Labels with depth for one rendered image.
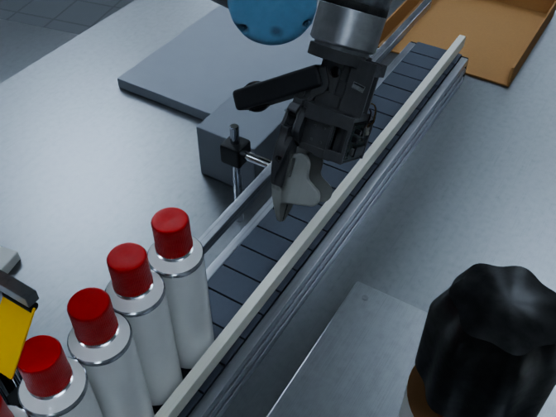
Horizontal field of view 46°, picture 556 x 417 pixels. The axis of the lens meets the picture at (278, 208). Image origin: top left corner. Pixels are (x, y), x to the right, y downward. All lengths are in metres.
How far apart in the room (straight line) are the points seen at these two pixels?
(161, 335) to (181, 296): 0.04
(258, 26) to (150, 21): 0.84
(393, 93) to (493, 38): 0.35
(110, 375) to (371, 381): 0.28
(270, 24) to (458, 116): 0.63
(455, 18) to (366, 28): 0.72
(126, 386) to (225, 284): 0.24
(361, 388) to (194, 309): 0.20
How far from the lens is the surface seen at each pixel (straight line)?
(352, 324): 0.75
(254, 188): 0.77
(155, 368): 0.64
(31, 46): 1.37
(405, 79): 1.12
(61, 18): 3.28
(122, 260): 0.54
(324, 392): 0.70
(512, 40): 1.38
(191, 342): 0.67
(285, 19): 0.56
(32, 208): 1.00
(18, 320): 0.50
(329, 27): 0.71
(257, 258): 0.80
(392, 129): 0.95
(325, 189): 0.77
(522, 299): 0.41
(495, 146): 1.09
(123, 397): 0.59
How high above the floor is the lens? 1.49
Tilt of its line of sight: 45 degrees down
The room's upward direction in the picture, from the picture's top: straight up
